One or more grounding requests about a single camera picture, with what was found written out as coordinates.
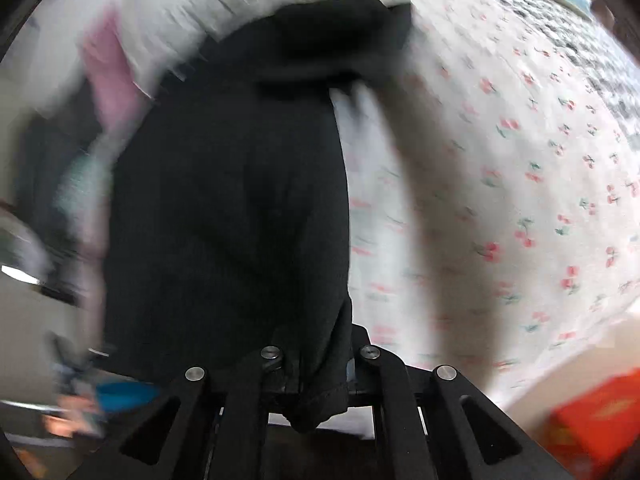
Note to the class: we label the black jacket garment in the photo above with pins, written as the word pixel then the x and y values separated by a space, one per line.
pixel 229 224

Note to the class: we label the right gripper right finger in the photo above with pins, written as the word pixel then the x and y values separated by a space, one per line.
pixel 435 424

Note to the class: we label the cherry print bed sheet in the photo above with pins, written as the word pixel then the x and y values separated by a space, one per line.
pixel 494 200

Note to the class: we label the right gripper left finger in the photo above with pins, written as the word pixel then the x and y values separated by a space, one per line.
pixel 204 426

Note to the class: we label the red box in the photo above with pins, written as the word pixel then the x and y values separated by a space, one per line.
pixel 589 434

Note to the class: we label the grey white checkered quilt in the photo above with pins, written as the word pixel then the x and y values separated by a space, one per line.
pixel 607 65

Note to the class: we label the pink pillow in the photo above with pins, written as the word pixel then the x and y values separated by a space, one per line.
pixel 116 97

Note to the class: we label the white fluffy pillow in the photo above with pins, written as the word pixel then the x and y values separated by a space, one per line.
pixel 154 35

